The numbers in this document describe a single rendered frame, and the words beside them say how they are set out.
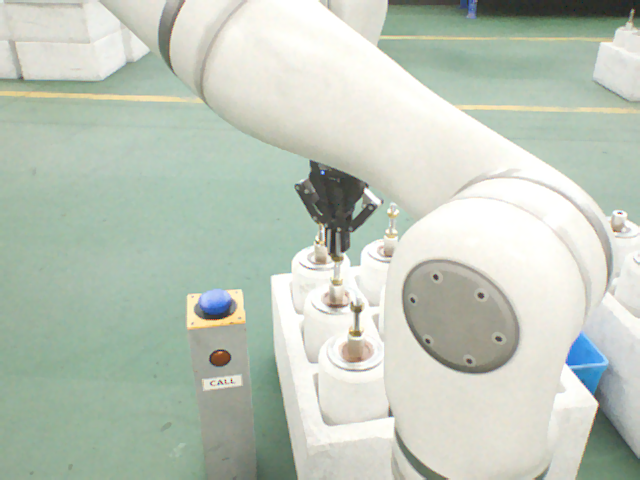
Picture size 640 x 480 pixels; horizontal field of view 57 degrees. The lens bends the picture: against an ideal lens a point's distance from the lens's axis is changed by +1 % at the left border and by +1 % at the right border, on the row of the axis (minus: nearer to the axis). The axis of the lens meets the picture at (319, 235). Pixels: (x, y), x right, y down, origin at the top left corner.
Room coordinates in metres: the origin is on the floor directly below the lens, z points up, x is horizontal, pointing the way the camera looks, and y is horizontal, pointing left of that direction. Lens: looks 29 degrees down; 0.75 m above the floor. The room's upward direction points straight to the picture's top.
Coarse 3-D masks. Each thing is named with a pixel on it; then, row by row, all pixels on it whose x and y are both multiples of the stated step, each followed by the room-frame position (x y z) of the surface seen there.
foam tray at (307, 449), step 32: (288, 288) 0.83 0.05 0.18; (288, 320) 0.74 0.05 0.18; (288, 352) 0.67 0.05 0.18; (288, 384) 0.67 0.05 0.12; (576, 384) 0.60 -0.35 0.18; (288, 416) 0.68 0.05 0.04; (320, 416) 0.54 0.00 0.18; (576, 416) 0.56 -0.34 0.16; (320, 448) 0.50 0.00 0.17; (352, 448) 0.50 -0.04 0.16; (384, 448) 0.51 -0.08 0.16; (576, 448) 0.56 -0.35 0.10
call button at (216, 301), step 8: (200, 296) 0.60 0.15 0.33; (208, 296) 0.60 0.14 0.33; (216, 296) 0.60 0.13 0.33; (224, 296) 0.60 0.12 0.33; (200, 304) 0.58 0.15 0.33; (208, 304) 0.58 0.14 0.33; (216, 304) 0.58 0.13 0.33; (224, 304) 0.58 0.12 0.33; (208, 312) 0.58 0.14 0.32; (216, 312) 0.58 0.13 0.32
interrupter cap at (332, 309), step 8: (320, 288) 0.72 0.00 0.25; (328, 288) 0.72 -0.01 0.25; (344, 288) 0.72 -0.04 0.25; (352, 288) 0.72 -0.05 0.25; (312, 296) 0.70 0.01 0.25; (320, 296) 0.70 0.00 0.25; (328, 296) 0.71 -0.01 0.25; (344, 296) 0.71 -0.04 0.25; (352, 296) 0.70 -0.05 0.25; (312, 304) 0.68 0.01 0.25; (320, 304) 0.68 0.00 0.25; (328, 304) 0.69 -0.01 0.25; (336, 304) 0.69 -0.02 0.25; (344, 304) 0.69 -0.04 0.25; (328, 312) 0.66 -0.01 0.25; (336, 312) 0.66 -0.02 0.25; (344, 312) 0.66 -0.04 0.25
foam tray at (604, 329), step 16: (608, 304) 0.79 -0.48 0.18; (592, 320) 0.81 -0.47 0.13; (608, 320) 0.77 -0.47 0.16; (624, 320) 0.74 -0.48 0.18; (592, 336) 0.80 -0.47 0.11; (608, 336) 0.76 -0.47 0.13; (624, 336) 0.73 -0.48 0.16; (608, 352) 0.75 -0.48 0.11; (624, 352) 0.72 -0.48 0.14; (608, 368) 0.74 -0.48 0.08; (624, 368) 0.71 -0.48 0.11; (608, 384) 0.73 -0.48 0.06; (624, 384) 0.70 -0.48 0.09; (608, 400) 0.72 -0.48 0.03; (624, 400) 0.69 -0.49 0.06; (608, 416) 0.71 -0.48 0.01; (624, 416) 0.68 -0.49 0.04; (624, 432) 0.67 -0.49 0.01
